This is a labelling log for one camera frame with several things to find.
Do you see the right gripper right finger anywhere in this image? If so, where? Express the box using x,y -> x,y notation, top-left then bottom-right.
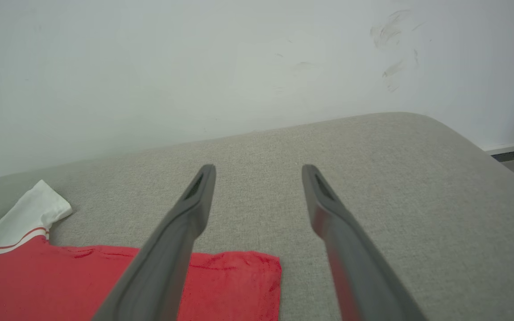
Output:
302,164 -> 427,321

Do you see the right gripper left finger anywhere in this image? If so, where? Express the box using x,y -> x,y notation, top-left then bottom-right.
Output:
92,164 -> 217,321

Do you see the red and white garment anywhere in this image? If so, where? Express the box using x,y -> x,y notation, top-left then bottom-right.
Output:
0,180 -> 282,321

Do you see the white skirting board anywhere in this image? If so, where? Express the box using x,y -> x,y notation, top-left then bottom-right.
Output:
484,139 -> 514,155

